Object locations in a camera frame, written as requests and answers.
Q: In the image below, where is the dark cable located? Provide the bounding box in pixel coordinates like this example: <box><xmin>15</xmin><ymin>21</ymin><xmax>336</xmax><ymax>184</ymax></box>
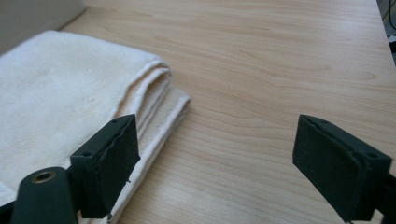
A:
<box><xmin>382</xmin><ymin>0</ymin><xmax>396</xmax><ymax>38</ymax></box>

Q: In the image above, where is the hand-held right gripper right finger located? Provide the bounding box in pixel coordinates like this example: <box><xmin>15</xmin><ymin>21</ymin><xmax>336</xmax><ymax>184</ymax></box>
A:
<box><xmin>291</xmin><ymin>114</ymin><xmax>393</xmax><ymax>223</ymax></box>

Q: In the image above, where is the cream towel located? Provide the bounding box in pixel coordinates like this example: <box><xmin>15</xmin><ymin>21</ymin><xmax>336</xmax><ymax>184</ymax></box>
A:
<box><xmin>0</xmin><ymin>30</ymin><xmax>191</xmax><ymax>224</ymax></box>

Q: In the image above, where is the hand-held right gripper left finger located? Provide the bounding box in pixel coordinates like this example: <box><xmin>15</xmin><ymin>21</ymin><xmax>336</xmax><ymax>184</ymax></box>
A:
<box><xmin>69</xmin><ymin>113</ymin><xmax>141</xmax><ymax>219</ymax></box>

